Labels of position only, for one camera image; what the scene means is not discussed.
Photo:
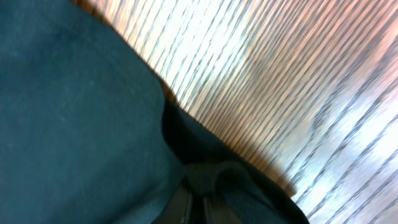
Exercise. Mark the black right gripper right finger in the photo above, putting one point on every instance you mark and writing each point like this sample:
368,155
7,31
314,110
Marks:
217,211

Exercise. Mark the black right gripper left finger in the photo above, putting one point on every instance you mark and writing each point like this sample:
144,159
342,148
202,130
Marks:
178,209

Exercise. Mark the black t-shirt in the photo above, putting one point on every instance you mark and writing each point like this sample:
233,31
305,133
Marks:
88,136

